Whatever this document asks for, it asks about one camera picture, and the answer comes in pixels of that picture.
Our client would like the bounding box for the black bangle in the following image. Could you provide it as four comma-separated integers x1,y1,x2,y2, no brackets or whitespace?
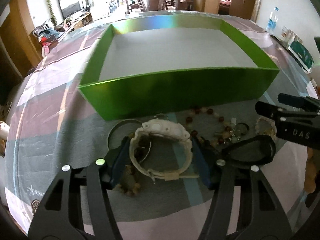
219,135,276,169

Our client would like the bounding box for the white wrist watch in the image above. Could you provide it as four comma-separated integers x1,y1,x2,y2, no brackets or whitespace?
129,119,199,182

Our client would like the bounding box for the right hand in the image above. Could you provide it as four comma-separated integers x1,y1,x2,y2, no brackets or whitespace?
304,147,319,193

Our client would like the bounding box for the green booklet stand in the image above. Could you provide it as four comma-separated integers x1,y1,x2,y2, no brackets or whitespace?
289,41,314,73

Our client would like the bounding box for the plastic water bottle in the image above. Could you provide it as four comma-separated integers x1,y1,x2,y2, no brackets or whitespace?
266,7,279,34

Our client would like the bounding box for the grey thin bangle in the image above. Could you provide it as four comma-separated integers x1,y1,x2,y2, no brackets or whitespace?
107,119,142,150

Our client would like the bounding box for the green cardboard box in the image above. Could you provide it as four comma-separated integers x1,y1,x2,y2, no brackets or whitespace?
79,12,279,121

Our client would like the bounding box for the chair with clothes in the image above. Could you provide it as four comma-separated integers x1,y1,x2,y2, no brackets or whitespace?
32,20,65,57

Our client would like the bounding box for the wooden tv cabinet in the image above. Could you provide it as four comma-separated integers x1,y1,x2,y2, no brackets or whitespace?
64,12,93,31

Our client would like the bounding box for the green ivy garland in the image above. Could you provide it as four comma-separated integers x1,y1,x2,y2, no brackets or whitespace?
46,0,57,25

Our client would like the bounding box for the flat screen television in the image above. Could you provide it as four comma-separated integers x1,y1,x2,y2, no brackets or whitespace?
58,0,86,20

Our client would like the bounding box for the brown bead bracelet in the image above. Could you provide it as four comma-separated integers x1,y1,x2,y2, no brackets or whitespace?
113,164,142,197

